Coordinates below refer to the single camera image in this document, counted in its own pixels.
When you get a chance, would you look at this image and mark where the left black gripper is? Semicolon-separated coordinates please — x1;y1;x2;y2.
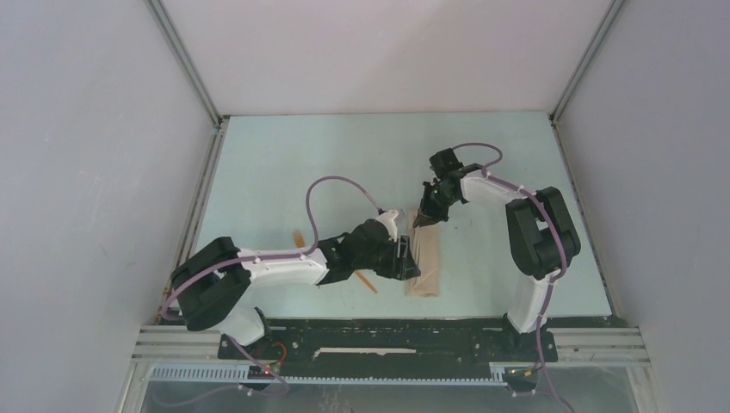
353;233;419;280

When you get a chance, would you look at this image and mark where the beige cloth napkin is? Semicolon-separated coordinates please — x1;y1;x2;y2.
405;209;441;298

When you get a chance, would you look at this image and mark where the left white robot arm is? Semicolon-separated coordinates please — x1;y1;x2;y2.
170;210;421;359

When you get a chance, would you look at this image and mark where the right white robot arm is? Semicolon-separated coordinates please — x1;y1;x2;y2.
413;148;581;360

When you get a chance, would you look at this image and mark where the orange plastic knife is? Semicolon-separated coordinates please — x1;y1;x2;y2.
354;270;378;293

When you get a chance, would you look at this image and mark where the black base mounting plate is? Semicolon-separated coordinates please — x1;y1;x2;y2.
249;318;558;381

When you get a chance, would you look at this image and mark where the orange plastic fork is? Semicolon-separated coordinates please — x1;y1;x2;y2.
293;230;306;249

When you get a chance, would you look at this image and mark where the white cable duct strip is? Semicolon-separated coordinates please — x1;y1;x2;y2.
149;364;506;386

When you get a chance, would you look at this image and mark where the aluminium frame rail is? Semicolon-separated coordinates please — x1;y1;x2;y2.
133;325;650;367

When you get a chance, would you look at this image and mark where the left corner aluminium post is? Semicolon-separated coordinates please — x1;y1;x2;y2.
144;0;223;127

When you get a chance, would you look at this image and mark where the corner aluminium post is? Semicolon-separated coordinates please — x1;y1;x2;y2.
550;0;629;125
144;0;223;127

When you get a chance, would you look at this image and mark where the right corner aluminium post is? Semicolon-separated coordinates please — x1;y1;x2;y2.
550;0;629;125

